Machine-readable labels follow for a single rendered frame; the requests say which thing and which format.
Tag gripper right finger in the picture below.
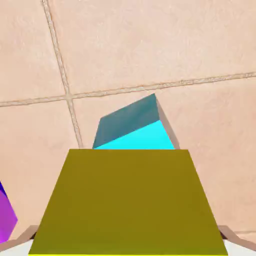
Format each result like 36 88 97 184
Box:
217 224 256 256

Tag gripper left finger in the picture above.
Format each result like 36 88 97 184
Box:
0 224 40 256

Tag small yellow cube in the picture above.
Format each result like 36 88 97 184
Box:
27 148 229 256

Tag small purple cube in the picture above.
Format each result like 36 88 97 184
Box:
0 180 19 245

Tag small cyan cube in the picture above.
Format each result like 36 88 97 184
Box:
92 92 181 150

